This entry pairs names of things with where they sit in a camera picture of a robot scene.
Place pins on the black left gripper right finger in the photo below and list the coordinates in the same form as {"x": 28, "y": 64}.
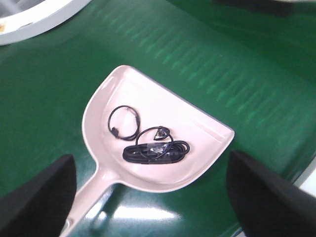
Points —
{"x": 265, "y": 204}

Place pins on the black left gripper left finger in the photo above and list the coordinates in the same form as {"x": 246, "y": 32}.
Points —
{"x": 39, "y": 207}

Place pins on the pink plastic dustpan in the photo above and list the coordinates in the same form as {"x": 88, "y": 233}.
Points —
{"x": 156, "y": 105}

